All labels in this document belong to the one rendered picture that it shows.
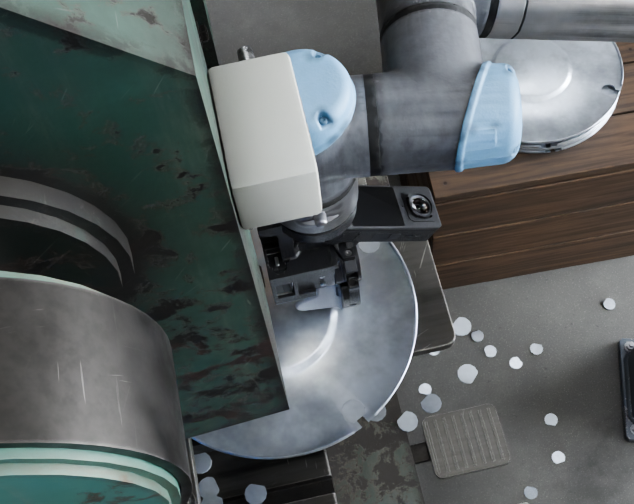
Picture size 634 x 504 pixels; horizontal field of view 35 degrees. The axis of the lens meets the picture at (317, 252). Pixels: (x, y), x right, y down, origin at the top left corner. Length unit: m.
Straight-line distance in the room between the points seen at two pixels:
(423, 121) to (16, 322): 0.42
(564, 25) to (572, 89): 0.85
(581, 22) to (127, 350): 0.54
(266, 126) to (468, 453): 1.20
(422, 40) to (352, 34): 1.47
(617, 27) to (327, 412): 0.44
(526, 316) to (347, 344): 0.91
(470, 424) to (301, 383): 0.67
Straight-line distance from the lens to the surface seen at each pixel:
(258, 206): 0.46
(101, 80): 0.36
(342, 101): 0.69
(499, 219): 1.69
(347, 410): 0.98
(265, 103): 0.47
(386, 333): 1.00
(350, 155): 0.71
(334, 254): 0.87
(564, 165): 1.63
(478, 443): 1.62
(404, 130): 0.71
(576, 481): 1.79
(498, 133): 0.72
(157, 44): 0.36
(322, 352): 1.00
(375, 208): 0.87
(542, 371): 1.85
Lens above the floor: 1.71
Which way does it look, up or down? 63 degrees down
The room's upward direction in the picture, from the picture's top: 8 degrees counter-clockwise
